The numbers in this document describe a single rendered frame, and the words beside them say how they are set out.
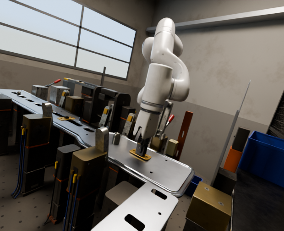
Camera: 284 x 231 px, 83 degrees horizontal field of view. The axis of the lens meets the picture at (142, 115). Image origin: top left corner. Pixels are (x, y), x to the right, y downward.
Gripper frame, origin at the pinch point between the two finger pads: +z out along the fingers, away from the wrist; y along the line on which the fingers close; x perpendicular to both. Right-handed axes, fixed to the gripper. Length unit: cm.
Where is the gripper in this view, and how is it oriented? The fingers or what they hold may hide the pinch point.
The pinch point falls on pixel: (141, 148)
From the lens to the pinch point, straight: 63.7
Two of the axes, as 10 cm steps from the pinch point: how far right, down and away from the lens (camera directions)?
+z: -2.2, 9.5, 2.1
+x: 8.3, 2.9, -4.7
